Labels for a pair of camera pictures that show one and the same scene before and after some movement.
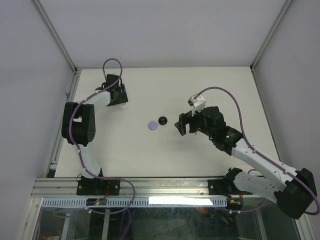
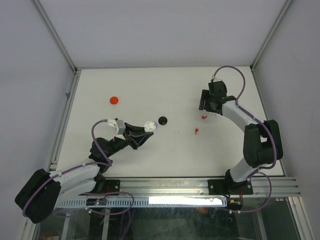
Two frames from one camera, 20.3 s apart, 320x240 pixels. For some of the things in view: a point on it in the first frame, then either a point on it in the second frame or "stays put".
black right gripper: (184, 119) -> (203, 103)
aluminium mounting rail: (143, 188) stays put
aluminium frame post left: (54, 35) stays put
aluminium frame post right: (270, 36) stays put
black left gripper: (123, 98) -> (135, 136)
